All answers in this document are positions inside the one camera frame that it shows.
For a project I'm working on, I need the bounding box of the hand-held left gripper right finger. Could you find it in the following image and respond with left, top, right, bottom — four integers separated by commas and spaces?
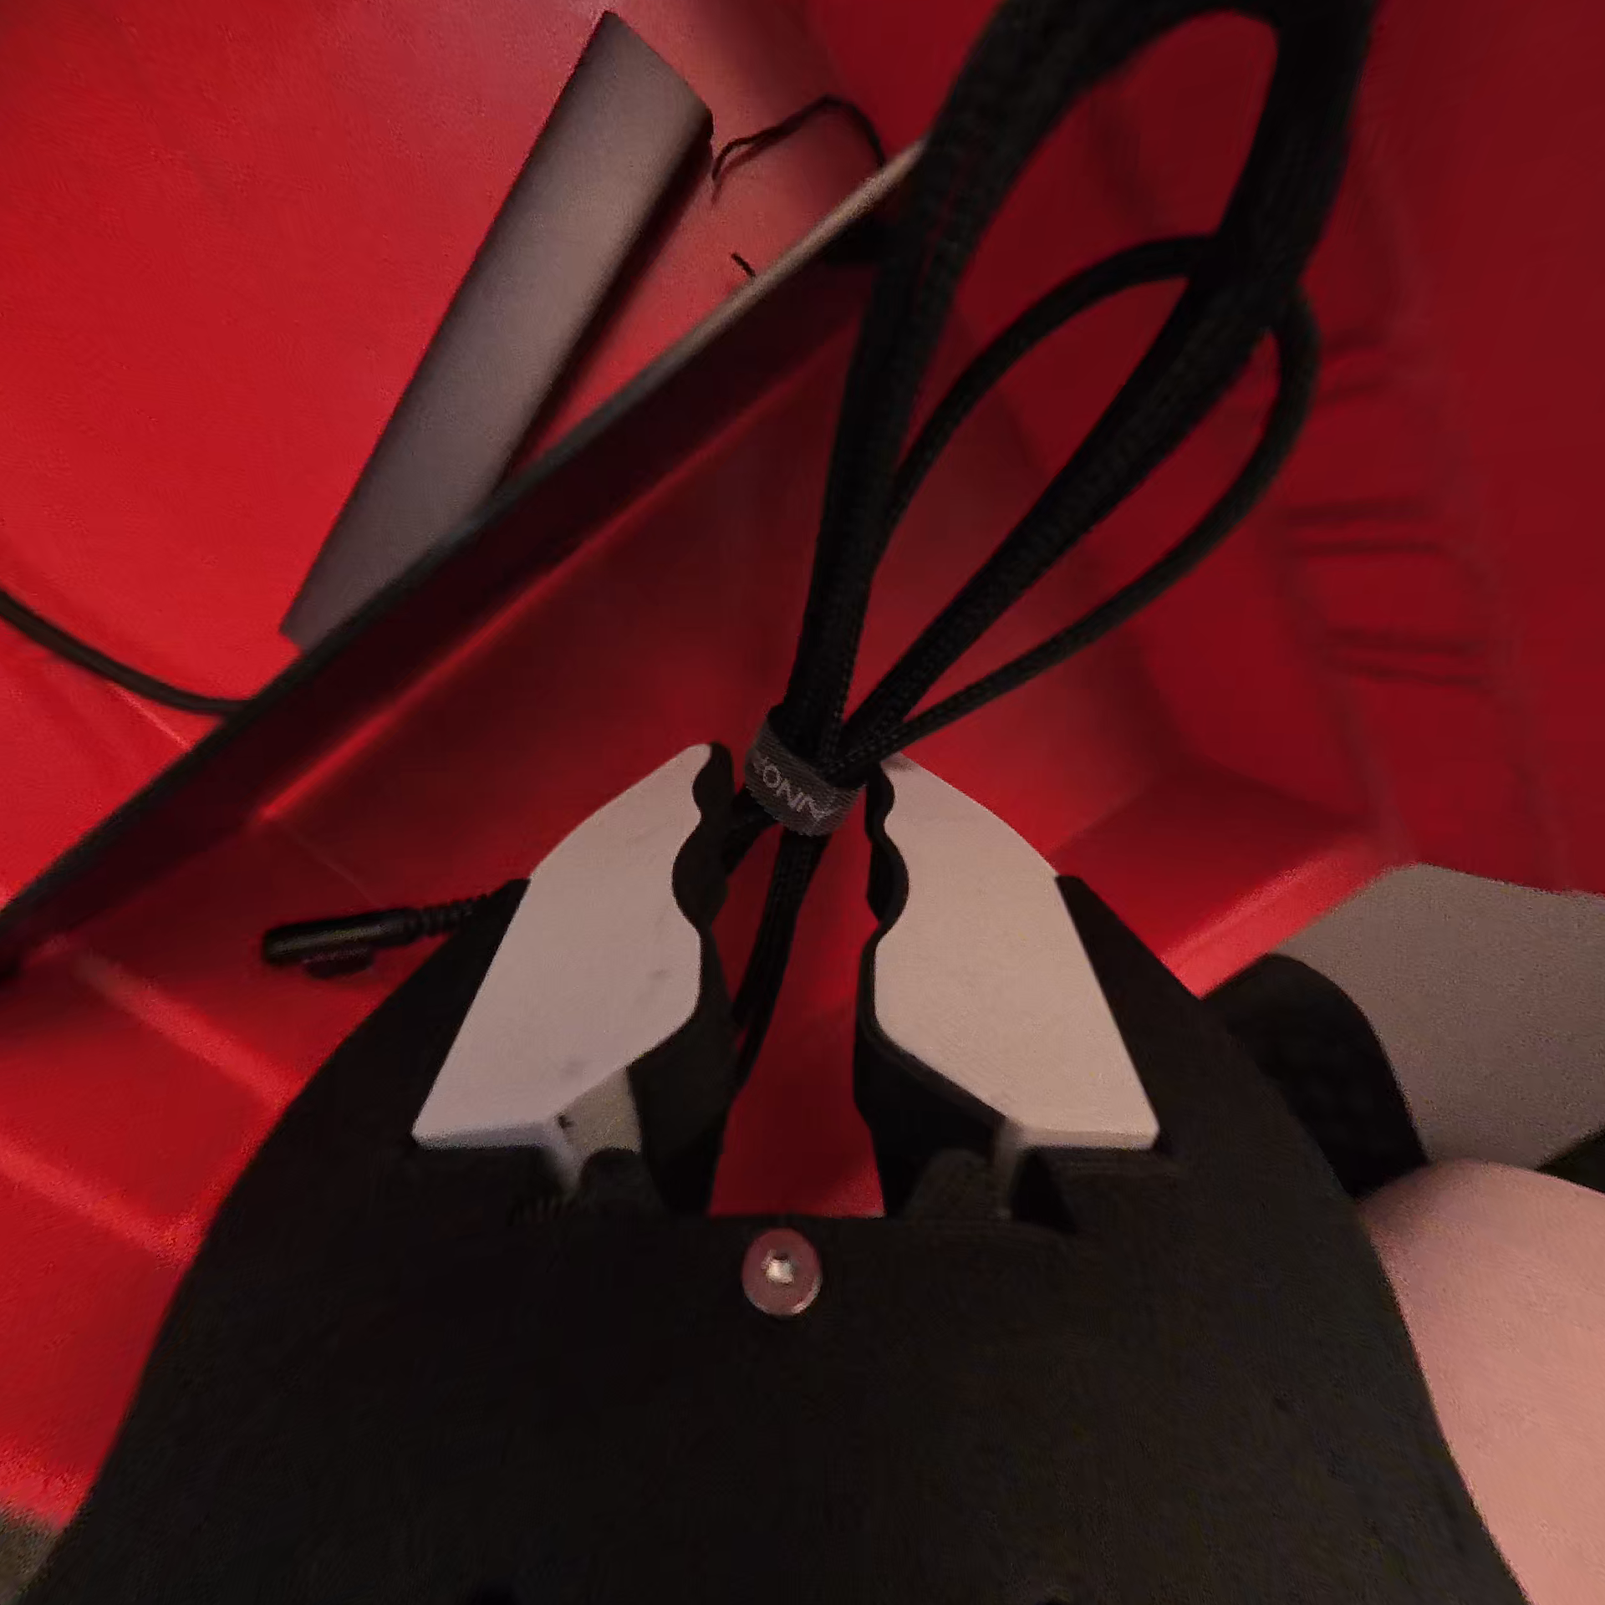
860, 754, 1161, 1193

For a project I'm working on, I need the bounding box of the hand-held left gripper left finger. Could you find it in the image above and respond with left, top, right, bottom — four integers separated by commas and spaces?
411, 742, 737, 1182

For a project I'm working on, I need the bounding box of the grey cable strap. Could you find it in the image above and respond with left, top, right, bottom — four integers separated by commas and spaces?
743, 717, 838, 835

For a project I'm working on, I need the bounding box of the black braided cable bundle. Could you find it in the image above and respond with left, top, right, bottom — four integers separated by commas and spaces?
702, 0, 1377, 1216

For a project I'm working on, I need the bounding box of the red plastic bin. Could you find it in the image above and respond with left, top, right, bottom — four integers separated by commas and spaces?
0, 0, 1605, 1523

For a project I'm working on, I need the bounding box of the person's right forearm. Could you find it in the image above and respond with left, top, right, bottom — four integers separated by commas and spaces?
1357, 1157, 1605, 1605

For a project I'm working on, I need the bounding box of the black fuzzy pad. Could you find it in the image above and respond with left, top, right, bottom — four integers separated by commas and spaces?
1207, 952, 1431, 1198

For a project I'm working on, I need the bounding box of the black bin divider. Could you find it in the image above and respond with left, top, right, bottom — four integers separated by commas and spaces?
0, 13, 928, 987

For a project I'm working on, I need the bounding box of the black angled cable plug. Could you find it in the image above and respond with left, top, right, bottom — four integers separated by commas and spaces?
260, 884, 528, 978

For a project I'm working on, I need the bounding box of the black cable silver plug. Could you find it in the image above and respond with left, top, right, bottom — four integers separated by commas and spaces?
0, 588, 245, 720

